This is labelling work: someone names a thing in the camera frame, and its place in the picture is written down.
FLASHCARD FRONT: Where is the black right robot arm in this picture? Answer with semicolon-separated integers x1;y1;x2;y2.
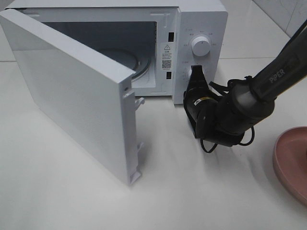
183;22;307;147

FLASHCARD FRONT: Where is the glass microwave turntable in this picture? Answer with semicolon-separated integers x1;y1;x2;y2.
98;48;151;79

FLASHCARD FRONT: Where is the white timer knob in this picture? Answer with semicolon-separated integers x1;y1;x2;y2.
188;69;192;81

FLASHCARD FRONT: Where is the white microwave door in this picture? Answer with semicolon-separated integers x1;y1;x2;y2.
0;9;145;185

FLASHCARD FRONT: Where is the white warning label sticker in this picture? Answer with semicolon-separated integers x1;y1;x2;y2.
160;42;175;71

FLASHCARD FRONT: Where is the white microwave oven body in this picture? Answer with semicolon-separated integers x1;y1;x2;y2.
1;0;228;104

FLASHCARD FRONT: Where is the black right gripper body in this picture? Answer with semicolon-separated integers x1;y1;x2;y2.
183;83;236;146

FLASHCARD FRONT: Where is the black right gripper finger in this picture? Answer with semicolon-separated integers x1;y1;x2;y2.
188;65;209;91

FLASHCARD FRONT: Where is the pink round plate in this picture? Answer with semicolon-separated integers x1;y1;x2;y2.
272;126;307;206

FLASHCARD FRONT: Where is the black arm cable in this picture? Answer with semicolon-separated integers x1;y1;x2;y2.
199;76;255;153

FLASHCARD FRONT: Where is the white upper power knob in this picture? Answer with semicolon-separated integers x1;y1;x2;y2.
191;35;211;57

